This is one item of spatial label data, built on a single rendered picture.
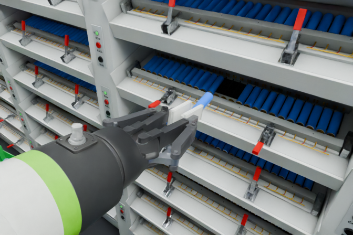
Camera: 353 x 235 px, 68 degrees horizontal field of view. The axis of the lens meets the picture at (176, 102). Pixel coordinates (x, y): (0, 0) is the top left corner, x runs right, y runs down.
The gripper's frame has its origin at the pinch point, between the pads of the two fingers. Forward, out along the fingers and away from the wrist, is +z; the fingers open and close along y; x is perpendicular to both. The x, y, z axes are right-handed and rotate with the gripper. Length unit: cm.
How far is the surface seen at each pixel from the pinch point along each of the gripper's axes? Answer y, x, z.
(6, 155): 83, 52, 9
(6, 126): 152, 77, 42
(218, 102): 1.5, 3.4, 19.9
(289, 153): -17.2, 8.0, 16.4
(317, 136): -21.0, 3.4, 19.4
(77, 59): 55, 6, 22
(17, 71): 102, 23, 27
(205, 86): 7.0, 1.8, 23.5
